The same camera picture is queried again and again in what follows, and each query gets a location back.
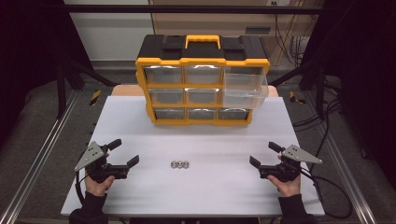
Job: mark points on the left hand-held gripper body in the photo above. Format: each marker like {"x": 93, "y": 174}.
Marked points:
{"x": 93, "y": 155}

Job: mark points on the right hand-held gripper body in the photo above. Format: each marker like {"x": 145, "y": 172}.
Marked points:
{"x": 299, "y": 154}

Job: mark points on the person's left hand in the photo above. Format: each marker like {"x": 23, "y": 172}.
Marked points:
{"x": 96, "y": 187}

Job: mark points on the person's right hand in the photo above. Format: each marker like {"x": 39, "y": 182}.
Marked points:
{"x": 288, "y": 187}

